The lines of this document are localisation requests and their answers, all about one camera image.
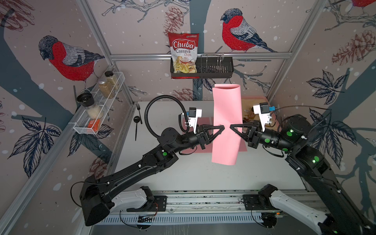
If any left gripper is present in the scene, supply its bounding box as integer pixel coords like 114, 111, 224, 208
171, 124, 221, 154

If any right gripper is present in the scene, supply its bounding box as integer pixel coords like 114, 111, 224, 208
232, 120, 298, 155

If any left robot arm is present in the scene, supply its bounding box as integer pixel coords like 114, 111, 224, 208
79, 125, 225, 226

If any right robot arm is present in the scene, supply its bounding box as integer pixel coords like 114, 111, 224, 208
230, 115, 376, 235

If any black ladle spoon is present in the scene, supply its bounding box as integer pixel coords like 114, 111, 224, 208
133, 116, 142, 141

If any black fork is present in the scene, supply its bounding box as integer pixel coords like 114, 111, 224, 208
136, 103, 143, 124

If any Chuba cassava chips bag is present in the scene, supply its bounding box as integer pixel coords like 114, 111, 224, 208
167, 32, 199, 79

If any spice jar dark lid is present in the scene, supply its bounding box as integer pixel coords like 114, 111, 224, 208
105, 70, 119, 90

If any spice jar silver lid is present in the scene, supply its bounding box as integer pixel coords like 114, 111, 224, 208
98, 78, 115, 99

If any small red packet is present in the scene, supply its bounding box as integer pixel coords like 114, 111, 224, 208
87, 119, 100, 132

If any black lid rice jar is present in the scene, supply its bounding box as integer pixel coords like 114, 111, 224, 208
76, 93, 104, 120

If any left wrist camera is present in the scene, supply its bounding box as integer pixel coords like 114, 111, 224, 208
188, 107, 202, 134

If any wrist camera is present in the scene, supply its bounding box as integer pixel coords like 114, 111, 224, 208
188, 107, 202, 134
253, 102, 276, 132

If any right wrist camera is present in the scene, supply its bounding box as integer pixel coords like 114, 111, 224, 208
253, 102, 276, 132

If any black wire wall basket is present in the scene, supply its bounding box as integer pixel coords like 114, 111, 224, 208
170, 55, 234, 79

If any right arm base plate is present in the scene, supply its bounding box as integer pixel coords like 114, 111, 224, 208
240, 194, 280, 212

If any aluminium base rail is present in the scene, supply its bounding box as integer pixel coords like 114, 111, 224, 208
109, 189, 272, 214

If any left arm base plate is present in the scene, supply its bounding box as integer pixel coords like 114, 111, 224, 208
126, 195, 167, 212

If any clear acrylic wall shelf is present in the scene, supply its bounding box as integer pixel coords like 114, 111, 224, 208
73, 71, 125, 137

